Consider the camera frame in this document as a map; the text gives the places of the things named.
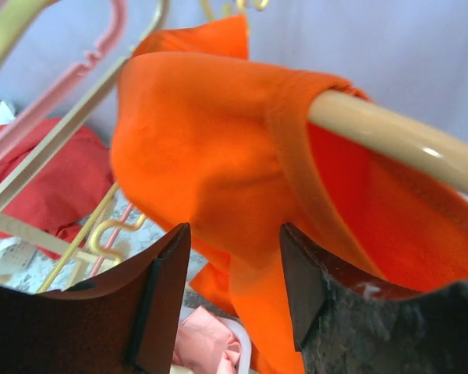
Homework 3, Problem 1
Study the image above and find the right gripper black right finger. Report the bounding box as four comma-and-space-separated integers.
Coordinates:
279, 224, 468, 373

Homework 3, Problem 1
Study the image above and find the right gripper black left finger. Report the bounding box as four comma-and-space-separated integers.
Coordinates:
0, 224, 191, 373

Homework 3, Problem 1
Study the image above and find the orange t shirt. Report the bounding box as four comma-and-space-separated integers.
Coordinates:
111, 16, 468, 373

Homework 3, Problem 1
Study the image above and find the orange wavy hanger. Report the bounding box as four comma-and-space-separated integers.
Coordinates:
308, 90, 468, 195

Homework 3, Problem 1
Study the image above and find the yellow hanger left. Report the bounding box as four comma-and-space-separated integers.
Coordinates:
37, 183, 147, 294

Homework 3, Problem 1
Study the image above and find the yellow hanger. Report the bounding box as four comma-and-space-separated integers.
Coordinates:
0, 1, 55, 66
37, 183, 147, 294

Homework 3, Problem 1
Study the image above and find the pink hanger right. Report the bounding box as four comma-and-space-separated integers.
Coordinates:
90, 203, 133, 277

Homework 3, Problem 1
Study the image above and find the pink hanger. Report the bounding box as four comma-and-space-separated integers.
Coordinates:
90, 203, 133, 277
0, 1, 127, 160

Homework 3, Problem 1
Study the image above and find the beige wooden hanger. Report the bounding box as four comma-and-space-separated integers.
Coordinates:
0, 0, 172, 227

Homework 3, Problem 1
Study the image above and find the pink hanger left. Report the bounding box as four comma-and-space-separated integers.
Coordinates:
0, 1, 127, 160

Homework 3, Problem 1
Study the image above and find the yellow hanger right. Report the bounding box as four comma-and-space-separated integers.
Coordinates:
0, 1, 55, 66

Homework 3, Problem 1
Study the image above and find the pink garment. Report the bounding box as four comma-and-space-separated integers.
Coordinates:
172, 305, 243, 374

